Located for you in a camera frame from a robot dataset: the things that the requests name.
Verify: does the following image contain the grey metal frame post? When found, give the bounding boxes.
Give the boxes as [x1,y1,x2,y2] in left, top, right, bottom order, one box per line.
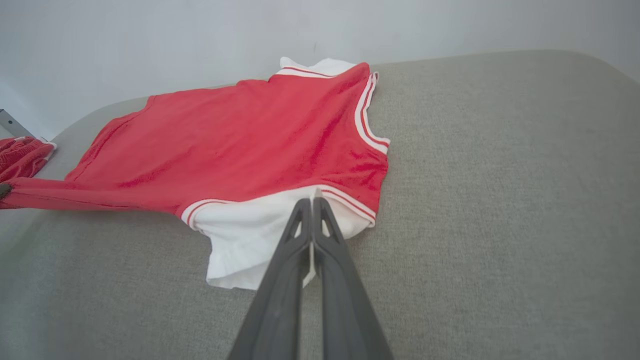
[0,109,36,141]

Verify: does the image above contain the red basketball shorts white trim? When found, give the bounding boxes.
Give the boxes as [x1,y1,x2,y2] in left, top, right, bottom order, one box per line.
[0,136,57,184]

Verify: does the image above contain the grey fabric sofa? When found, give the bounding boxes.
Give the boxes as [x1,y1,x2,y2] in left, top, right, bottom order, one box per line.
[0,49,640,360]

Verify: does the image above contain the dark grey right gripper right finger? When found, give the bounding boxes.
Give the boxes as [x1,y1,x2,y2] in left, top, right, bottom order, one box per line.
[312,196,393,360]

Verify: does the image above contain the red basketball jersey white sleeves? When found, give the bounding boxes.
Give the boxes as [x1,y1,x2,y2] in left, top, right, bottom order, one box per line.
[0,56,391,291]

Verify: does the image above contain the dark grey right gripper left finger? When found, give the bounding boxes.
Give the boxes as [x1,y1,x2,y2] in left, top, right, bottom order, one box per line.
[227,198,313,360]

